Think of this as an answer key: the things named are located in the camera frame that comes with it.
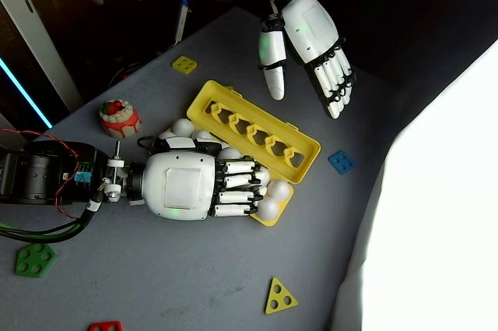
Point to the white sheet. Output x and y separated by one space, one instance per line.
447 210

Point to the blue square block with holes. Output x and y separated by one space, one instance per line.
341 162

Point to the white door panel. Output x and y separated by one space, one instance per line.
39 46

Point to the cyan light strip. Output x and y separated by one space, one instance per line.
25 91

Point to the white adapter stick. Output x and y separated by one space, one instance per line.
182 21

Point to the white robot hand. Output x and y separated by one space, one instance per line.
179 187
311 27

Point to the yellow egg carton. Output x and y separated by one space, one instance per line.
218 92

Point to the red pentagon block with holes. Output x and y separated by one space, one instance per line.
106 324

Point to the yellow square block with holes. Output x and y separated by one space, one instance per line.
184 64

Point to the toy strawberry cream cake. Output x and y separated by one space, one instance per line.
118 124

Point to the yellow triangle block with holes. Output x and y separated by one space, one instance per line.
279 296

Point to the green pentagon block with holes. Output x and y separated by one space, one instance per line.
36 259

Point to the grey table cloth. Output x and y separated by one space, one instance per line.
155 268

